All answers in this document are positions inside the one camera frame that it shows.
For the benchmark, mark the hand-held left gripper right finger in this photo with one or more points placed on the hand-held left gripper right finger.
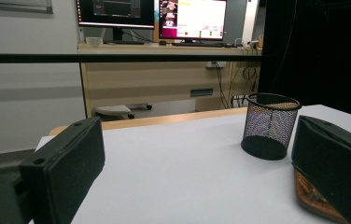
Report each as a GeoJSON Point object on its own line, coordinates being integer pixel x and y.
{"type": "Point", "coordinates": [335, 165]}

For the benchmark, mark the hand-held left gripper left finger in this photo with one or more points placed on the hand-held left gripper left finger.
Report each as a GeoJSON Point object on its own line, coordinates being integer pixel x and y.
{"type": "Point", "coordinates": [61, 168]}

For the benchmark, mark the brown wooden hairbrush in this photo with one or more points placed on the brown wooden hairbrush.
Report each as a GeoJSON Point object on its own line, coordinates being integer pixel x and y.
{"type": "Point", "coordinates": [313, 199]}

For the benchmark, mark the black mesh pen holder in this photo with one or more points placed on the black mesh pen holder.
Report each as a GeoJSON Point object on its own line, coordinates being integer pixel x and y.
{"type": "Point", "coordinates": [267, 127]}

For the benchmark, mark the black curtain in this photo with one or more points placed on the black curtain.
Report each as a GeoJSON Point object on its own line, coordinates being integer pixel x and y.
{"type": "Point", "coordinates": [335, 46]}

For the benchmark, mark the light wooden desk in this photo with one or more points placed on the light wooden desk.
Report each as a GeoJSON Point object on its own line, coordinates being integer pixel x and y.
{"type": "Point", "coordinates": [148, 81]}

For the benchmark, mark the white power socket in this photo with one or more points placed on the white power socket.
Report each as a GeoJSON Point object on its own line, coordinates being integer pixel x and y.
{"type": "Point", "coordinates": [220, 64]}

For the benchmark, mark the dark-screen computer monitor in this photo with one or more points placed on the dark-screen computer monitor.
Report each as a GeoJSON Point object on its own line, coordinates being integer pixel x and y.
{"type": "Point", "coordinates": [114, 12]}

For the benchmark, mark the grey framed board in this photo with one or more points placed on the grey framed board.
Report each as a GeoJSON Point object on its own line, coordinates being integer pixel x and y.
{"type": "Point", "coordinates": [15, 5]}

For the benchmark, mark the black keyboard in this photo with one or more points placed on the black keyboard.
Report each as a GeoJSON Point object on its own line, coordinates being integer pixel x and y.
{"type": "Point", "coordinates": [198, 44]}

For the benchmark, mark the bright-screen computer monitor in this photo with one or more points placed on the bright-screen computer monitor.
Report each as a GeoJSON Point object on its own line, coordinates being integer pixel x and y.
{"type": "Point", "coordinates": [201, 18]}

